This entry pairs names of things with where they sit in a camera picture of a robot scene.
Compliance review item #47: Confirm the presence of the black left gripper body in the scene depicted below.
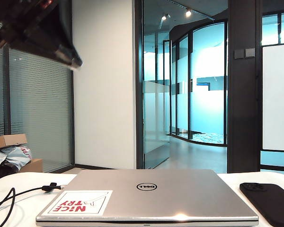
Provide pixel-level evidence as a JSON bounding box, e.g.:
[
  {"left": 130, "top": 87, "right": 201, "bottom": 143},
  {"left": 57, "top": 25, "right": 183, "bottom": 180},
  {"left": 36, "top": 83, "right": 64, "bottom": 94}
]
[{"left": 0, "top": 0, "right": 60, "bottom": 50}]

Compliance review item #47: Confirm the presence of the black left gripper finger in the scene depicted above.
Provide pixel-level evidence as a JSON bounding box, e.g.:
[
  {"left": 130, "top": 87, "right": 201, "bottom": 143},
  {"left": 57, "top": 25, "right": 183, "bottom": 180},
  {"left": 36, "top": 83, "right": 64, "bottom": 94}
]
[
  {"left": 9, "top": 22, "right": 80, "bottom": 71},
  {"left": 41, "top": 0, "right": 83, "bottom": 68}
]

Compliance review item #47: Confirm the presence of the black charging cable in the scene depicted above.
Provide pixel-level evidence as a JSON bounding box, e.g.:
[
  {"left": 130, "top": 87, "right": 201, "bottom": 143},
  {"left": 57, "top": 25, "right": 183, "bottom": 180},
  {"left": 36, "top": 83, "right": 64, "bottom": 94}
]
[{"left": 0, "top": 183, "right": 62, "bottom": 213}]

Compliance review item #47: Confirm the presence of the black phone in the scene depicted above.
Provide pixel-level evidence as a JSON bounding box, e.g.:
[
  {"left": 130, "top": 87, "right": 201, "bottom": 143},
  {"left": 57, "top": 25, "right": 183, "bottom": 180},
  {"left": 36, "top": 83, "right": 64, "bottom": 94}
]
[{"left": 239, "top": 182, "right": 284, "bottom": 227}]

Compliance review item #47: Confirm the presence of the grey plastic mailing bag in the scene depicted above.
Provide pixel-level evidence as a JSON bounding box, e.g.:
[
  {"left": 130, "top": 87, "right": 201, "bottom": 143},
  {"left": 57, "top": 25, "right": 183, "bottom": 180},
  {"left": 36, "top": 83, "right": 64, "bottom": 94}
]
[{"left": 0, "top": 145, "right": 33, "bottom": 171}]

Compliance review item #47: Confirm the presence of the low brown cardboard box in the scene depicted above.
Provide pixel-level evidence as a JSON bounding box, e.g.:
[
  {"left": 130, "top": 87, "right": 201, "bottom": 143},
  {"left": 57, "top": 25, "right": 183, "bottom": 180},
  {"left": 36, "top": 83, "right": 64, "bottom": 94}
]
[{"left": 18, "top": 158, "right": 43, "bottom": 173}]

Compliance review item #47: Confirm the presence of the black bag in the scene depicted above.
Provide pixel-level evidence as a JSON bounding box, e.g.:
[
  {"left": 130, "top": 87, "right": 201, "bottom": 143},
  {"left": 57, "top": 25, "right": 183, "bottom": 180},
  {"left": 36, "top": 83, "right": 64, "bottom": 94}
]
[{"left": 0, "top": 159, "right": 19, "bottom": 180}]

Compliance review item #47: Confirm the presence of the curved glass partition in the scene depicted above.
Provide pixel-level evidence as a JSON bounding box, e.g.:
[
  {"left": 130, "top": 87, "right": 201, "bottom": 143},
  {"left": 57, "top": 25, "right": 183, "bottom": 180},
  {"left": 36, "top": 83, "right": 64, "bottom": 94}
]
[{"left": 169, "top": 18, "right": 229, "bottom": 147}]

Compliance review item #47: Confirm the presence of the silver Dell laptop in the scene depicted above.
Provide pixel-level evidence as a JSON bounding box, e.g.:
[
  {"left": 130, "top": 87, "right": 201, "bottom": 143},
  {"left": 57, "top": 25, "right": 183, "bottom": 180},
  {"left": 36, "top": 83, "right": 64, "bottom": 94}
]
[{"left": 35, "top": 168, "right": 260, "bottom": 225}]

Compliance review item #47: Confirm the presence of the glass door black frame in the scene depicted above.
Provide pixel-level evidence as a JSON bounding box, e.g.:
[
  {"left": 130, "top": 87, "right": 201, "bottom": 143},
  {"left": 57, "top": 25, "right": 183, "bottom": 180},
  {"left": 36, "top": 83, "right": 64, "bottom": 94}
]
[{"left": 134, "top": 0, "right": 171, "bottom": 170}]

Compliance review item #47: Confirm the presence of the black door frame pillar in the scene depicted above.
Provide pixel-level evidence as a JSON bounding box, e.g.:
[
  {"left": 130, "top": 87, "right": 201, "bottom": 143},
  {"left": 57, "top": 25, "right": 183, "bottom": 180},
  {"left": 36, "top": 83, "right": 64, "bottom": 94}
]
[{"left": 227, "top": 0, "right": 263, "bottom": 174}]

